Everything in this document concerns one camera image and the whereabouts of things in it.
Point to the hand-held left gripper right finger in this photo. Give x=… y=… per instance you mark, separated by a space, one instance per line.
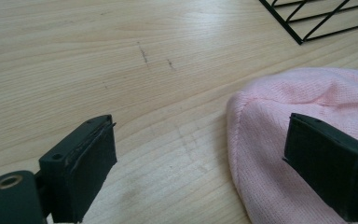
x=332 y=165

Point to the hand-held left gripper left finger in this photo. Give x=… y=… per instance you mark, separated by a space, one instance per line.
x=80 y=168

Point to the pink knitted hat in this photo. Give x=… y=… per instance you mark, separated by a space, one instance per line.
x=292 y=102

